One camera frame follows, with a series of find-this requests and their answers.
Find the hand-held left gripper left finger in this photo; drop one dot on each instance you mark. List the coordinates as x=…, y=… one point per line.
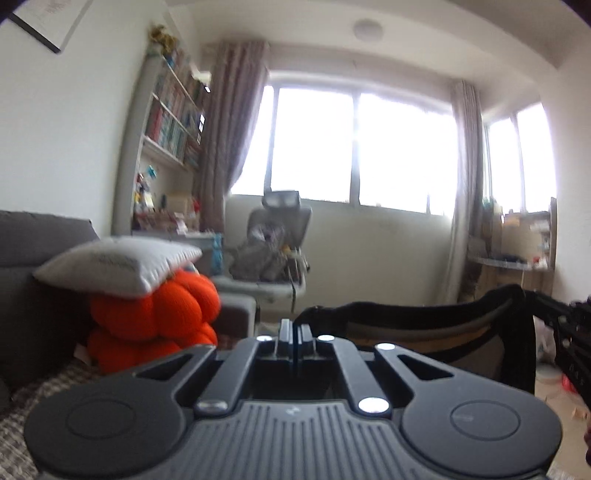
x=285, y=339

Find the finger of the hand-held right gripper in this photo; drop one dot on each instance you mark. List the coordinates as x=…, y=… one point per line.
x=551, y=309

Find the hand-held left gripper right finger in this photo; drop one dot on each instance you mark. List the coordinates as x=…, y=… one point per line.
x=305, y=341

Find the black top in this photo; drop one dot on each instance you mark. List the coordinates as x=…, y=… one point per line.
x=512, y=332

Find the wooden shelf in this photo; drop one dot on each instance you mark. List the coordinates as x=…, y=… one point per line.
x=512, y=235

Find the grey backpack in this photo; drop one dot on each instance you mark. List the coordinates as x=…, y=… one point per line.
x=258, y=258

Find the teal bag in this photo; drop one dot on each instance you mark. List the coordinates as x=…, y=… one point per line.
x=216, y=254

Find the white desk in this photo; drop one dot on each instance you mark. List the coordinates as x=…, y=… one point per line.
x=198, y=240

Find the orange plush cushion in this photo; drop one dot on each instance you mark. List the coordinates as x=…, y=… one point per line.
x=152, y=318

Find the grey office chair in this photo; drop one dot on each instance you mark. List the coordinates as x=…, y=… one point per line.
x=281, y=203

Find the grey curtain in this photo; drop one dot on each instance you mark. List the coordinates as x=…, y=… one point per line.
x=226, y=138
x=466, y=184

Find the white pillow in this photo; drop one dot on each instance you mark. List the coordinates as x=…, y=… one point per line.
x=115, y=267

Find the window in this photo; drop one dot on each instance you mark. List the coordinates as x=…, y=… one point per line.
x=392, y=152

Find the white bookshelf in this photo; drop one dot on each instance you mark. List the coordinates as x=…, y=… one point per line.
x=161, y=124

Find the grey sofa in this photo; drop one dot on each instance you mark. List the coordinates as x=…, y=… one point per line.
x=37, y=286

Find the grey checked quilt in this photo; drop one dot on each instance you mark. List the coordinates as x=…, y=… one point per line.
x=27, y=429

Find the wall poster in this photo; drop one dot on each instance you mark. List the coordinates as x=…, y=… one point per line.
x=51, y=18

